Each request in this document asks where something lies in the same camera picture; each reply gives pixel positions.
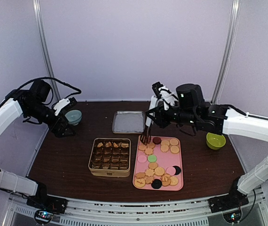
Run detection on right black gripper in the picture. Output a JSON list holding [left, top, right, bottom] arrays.
[[145, 102, 197, 129]]

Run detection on metal tongs white handle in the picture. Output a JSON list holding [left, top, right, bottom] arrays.
[[140, 96, 158, 145]]

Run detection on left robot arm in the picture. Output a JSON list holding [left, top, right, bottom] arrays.
[[0, 77, 81, 209]]

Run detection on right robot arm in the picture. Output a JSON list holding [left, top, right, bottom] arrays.
[[140, 82, 268, 208]]

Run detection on light blue ceramic bowl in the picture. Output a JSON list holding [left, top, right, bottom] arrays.
[[65, 110, 82, 126]]

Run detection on brown chocolate round cookie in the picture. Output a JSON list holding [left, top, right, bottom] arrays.
[[152, 137, 162, 145]]

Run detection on silver tin lid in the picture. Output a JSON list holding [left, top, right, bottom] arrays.
[[112, 111, 145, 134]]

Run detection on green round cookie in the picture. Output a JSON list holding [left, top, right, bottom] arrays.
[[148, 154, 157, 162]]

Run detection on pink round cookie upper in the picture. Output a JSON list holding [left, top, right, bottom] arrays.
[[137, 155, 147, 163]]

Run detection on pink round cookie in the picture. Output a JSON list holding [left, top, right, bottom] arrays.
[[137, 155, 147, 163], [166, 166, 176, 176]]

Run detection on gold cookie tin box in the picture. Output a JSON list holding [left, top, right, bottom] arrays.
[[88, 138, 131, 178]]

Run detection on pink plastic tray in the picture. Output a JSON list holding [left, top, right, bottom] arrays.
[[133, 137, 184, 192]]

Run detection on pink round cookie lower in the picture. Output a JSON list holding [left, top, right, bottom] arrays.
[[166, 166, 176, 176]]

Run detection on black sandwich cookie right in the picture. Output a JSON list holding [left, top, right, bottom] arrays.
[[173, 166, 181, 175]]

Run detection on black sandwich cookie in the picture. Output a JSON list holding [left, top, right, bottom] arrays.
[[151, 179, 162, 189], [173, 166, 181, 175]]

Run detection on swirl butter cookie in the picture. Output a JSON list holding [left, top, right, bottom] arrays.
[[161, 174, 171, 182]]

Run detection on green plastic bowl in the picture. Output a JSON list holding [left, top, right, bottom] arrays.
[[206, 133, 226, 150]]

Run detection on black sandwich cookie bottom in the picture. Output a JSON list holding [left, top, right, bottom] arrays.
[[151, 179, 162, 189]]

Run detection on clock face round cookie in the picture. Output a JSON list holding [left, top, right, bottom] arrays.
[[134, 178, 146, 188]]

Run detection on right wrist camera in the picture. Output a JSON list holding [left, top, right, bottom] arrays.
[[149, 82, 179, 111]]

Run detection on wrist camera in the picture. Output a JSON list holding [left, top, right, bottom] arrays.
[[52, 97, 77, 116], [149, 82, 179, 111]]

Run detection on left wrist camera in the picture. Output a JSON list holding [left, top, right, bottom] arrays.
[[52, 97, 77, 116]]

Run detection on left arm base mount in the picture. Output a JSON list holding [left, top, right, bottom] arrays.
[[26, 196, 68, 214]]

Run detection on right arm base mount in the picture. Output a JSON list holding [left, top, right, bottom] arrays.
[[208, 195, 249, 213]]

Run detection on right aluminium frame post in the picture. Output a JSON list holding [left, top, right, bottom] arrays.
[[211, 0, 241, 104]]

